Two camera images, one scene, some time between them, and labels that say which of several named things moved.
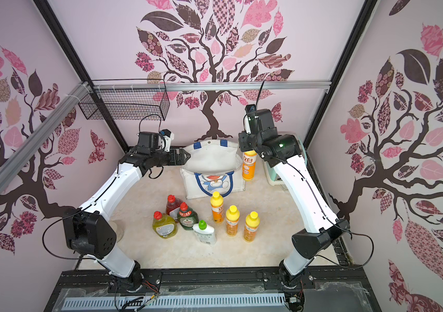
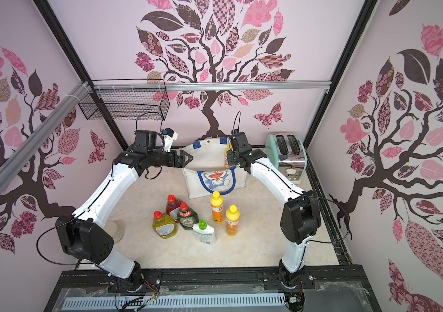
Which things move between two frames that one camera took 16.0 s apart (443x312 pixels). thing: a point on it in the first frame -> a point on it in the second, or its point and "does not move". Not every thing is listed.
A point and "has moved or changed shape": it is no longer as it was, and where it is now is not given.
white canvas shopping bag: x=210 y=167 does not move
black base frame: x=259 y=290 does not move
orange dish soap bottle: x=232 y=219 does not move
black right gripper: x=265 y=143 -> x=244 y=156
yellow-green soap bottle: x=163 y=225 does not move
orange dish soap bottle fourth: x=217 y=206 does not move
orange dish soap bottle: x=252 y=221 -> x=226 y=161
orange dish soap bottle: x=248 y=165 has moved or changed shape
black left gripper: x=181 y=160 does not move
